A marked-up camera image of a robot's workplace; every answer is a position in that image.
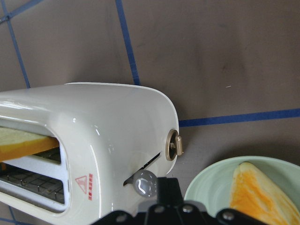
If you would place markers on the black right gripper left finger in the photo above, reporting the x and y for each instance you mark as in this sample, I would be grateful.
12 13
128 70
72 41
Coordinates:
157 214

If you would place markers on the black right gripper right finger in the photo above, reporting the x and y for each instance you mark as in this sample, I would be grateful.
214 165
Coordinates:
180 212

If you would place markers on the white two-slot toaster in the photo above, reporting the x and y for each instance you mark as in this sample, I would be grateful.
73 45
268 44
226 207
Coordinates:
106 134

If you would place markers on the bread slice in toaster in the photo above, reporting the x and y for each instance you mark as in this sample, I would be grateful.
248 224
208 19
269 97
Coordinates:
16 143

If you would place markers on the light green plate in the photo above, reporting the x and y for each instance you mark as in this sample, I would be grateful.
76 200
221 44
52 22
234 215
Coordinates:
212 186

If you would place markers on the triangular toast on plate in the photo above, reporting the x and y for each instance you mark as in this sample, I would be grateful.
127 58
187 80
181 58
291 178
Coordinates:
256 195

